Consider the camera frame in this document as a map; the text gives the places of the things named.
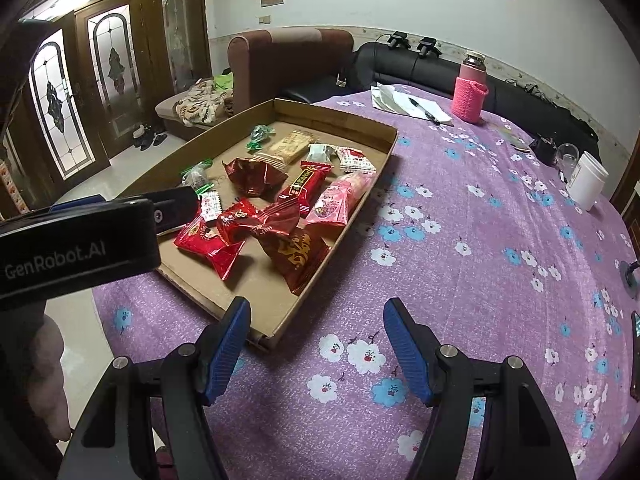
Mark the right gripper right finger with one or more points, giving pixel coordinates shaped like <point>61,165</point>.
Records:
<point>520,437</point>

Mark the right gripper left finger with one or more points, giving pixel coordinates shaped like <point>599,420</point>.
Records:
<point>113,438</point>

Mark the red round-logo packet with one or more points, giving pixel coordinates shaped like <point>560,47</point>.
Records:
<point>197,238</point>

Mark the green-end clear candy packet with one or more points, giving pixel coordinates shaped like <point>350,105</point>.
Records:
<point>196,177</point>

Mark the red white small packet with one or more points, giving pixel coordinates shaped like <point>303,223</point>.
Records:
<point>210,206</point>

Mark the green candy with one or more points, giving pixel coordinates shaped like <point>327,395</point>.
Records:
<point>260,135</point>

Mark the clear biscuit packet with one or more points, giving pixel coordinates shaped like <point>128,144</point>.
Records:
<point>288,149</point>

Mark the red black-label snack bar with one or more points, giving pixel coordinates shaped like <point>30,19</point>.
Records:
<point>306,187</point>

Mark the small white green packet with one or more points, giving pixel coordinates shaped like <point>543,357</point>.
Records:
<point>319,155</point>

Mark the pink snack packet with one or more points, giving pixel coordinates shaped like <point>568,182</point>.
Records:
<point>336,203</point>

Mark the white red square packet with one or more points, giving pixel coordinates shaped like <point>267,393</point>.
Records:
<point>352,160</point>

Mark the dark red gold-character packet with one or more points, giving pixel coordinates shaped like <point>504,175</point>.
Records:
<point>295,253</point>

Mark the person left hand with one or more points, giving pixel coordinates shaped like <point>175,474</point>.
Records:
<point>45,387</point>

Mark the wooden glass doors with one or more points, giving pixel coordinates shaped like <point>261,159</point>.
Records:
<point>92,90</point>

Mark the purple floral tablecloth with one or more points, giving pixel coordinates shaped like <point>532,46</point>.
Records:
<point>482,244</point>

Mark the patterned blanket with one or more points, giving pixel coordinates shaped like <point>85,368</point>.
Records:
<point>206,102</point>

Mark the black phone stand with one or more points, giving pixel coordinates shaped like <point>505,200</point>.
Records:
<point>630,282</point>

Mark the cardboard tray box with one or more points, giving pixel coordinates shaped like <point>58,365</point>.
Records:
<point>291,178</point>

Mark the brown armchair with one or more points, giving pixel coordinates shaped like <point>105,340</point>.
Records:
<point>271,63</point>

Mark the white plastic jar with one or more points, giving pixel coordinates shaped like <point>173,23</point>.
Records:
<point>587,181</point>

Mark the clear glass cup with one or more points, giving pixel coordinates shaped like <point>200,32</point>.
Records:
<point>565,160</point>

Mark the black small pouch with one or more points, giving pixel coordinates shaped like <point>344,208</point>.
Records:
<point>544,150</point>

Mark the phone on table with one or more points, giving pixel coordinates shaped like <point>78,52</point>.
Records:
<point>516,142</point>

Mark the black pen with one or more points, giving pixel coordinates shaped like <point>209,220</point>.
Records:
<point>428,115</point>

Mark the black leather sofa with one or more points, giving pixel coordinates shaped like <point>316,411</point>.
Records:
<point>524,104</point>

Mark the white notepad paper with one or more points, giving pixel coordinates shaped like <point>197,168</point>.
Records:
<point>386,97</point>

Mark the pink sleeved thermos bottle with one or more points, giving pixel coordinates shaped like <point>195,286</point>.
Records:
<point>470,89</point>

